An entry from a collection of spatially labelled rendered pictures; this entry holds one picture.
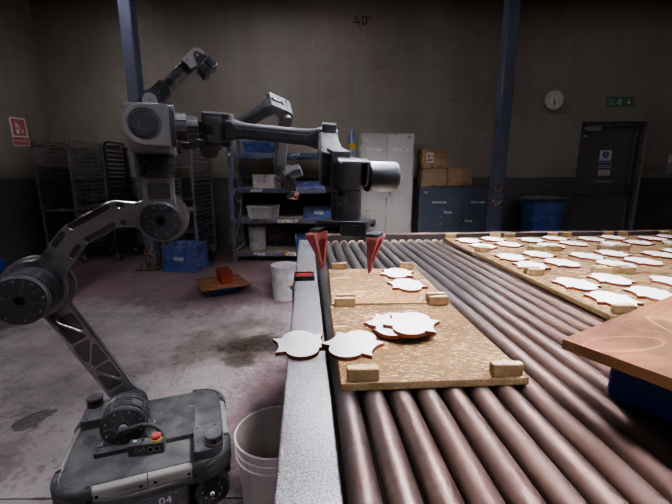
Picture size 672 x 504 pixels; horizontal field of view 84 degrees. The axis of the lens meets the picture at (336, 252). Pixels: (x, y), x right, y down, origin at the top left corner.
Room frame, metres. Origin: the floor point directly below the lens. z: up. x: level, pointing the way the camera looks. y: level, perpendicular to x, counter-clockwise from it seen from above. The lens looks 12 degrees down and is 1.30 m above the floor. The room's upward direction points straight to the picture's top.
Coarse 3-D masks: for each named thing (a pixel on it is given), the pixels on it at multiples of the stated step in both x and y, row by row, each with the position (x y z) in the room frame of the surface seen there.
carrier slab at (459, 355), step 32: (352, 320) 0.91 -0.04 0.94; (448, 320) 0.91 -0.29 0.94; (384, 352) 0.73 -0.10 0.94; (416, 352) 0.73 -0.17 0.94; (448, 352) 0.73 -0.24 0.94; (480, 352) 0.73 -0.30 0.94; (352, 384) 0.61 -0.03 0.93; (384, 384) 0.62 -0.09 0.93; (416, 384) 0.62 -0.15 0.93; (448, 384) 0.62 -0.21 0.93; (480, 384) 0.63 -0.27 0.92; (512, 384) 0.63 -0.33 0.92
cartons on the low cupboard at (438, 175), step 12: (420, 156) 5.98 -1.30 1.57; (432, 156) 5.90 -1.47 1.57; (444, 156) 5.89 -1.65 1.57; (420, 168) 6.19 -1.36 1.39; (432, 168) 5.93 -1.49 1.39; (444, 168) 5.93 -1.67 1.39; (456, 168) 5.91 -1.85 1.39; (468, 168) 5.91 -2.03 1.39; (420, 180) 5.95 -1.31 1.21; (432, 180) 5.92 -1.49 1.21; (444, 180) 5.91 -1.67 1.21; (456, 180) 5.88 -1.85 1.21; (468, 180) 5.88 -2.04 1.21
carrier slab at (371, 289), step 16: (336, 272) 1.39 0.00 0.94; (352, 272) 1.39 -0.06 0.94; (416, 272) 1.39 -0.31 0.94; (336, 288) 1.19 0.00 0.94; (352, 288) 1.19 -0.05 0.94; (368, 288) 1.19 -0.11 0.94; (384, 288) 1.19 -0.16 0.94; (432, 288) 1.19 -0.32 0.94; (368, 304) 1.04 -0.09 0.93; (384, 304) 1.04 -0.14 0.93
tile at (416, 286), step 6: (390, 282) 1.22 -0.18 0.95; (396, 282) 1.22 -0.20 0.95; (402, 282) 1.22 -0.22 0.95; (408, 282) 1.22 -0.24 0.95; (414, 282) 1.22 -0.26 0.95; (420, 282) 1.24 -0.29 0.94; (396, 288) 1.17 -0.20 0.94; (402, 288) 1.15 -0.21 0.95; (408, 288) 1.15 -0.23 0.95; (414, 288) 1.15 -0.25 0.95; (420, 288) 1.15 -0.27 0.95; (426, 288) 1.18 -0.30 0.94
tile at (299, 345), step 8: (288, 336) 0.84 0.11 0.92; (296, 336) 0.84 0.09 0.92; (304, 336) 0.84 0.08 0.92; (312, 336) 0.84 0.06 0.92; (320, 336) 0.84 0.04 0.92; (280, 344) 0.79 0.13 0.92; (288, 344) 0.79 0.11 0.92; (296, 344) 0.79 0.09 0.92; (304, 344) 0.79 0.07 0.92; (312, 344) 0.79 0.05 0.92; (320, 344) 0.79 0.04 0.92; (280, 352) 0.76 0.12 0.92; (288, 352) 0.76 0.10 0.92; (296, 352) 0.76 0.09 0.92; (304, 352) 0.76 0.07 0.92; (312, 352) 0.76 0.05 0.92
